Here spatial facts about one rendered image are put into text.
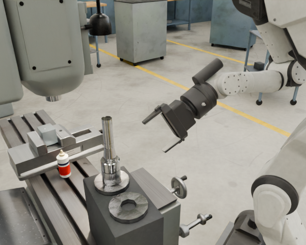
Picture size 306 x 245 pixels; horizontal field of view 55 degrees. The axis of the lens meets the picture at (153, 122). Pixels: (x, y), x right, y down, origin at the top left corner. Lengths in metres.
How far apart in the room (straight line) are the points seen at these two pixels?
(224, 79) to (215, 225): 1.57
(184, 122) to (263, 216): 0.41
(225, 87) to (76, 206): 0.59
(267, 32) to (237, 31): 5.83
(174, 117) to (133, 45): 4.59
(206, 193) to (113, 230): 1.88
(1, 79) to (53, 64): 0.13
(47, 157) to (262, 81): 0.80
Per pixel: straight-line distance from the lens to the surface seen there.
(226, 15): 6.87
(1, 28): 0.75
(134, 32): 5.34
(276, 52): 1.02
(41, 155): 1.15
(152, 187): 1.35
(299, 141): 0.88
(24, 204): 1.17
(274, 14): 0.82
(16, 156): 1.18
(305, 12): 0.77
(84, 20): 0.91
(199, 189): 2.52
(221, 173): 2.73
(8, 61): 0.76
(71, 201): 1.03
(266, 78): 0.98
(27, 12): 0.78
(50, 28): 0.79
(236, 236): 1.43
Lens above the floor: 1.64
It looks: 28 degrees down
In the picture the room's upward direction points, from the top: straight up
